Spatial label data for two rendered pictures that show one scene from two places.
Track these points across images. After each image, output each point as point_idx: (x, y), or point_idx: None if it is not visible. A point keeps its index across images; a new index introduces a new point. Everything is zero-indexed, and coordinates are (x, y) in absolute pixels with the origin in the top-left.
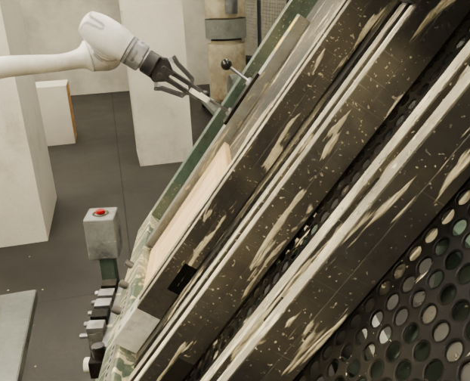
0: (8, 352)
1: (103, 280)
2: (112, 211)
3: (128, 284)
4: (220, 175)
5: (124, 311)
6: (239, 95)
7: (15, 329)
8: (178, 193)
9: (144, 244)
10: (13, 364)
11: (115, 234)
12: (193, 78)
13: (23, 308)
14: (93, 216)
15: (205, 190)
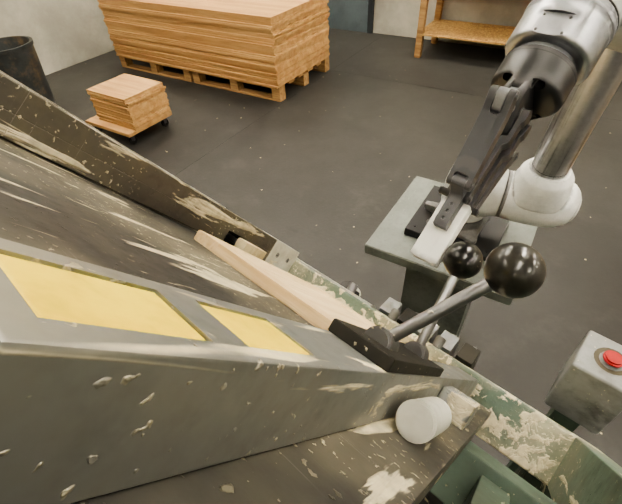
0: (409, 251)
1: (478, 351)
2: (613, 380)
3: (390, 318)
4: (264, 271)
5: (327, 277)
6: (415, 358)
7: (442, 263)
8: (460, 374)
9: (456, 363)
10: (389, 249)
11: (560, 381)
12: (448, 176)
13: (477, 278)
14: (601, 347)
15: (320, 305)
